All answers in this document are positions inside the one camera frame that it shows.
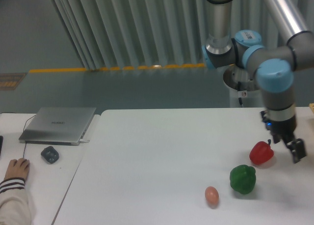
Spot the dark grey earbuds case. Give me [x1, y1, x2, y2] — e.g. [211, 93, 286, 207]
[41, 146, 59, 164]

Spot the black mouse cable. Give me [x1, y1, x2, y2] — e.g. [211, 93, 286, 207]
[23, 113, 37, 160]

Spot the wooden basket corner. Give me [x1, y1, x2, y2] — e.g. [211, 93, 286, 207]
[309, 103, 314, 113]

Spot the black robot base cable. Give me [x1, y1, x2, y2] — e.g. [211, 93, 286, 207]
[236, 81, 244, 108]

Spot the green bell pepper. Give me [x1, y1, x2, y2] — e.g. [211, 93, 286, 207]
[229, 165, 256, 195]

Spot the red bell pepper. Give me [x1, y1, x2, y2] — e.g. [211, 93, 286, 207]
[249, 139, 274, 165]

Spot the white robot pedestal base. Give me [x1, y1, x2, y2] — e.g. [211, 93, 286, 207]
[223, 64, 263, 108]

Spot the brown egg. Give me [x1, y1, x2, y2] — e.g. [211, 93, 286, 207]
[205, 186, 219, 205]

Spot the silver closed laptop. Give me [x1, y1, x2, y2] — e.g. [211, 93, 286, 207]
[19, 107, 96, 145]

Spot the grey pleated curtain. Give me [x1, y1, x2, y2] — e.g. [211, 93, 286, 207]
[53, 0, 314, 70]

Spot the white striped sleeve forearm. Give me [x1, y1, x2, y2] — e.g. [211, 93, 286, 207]
[0, 177, 31, 225]

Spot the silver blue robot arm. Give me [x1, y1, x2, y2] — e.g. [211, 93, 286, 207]
[202, 0, 314, 163]

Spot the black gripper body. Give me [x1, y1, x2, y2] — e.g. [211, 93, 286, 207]
[260, 110, 297, 142]

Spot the person's hand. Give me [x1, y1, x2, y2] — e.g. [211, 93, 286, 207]
[4, 158, 26, 180]

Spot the black keyboard edge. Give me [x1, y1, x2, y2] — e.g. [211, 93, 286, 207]
[0, 136, 3, 155]

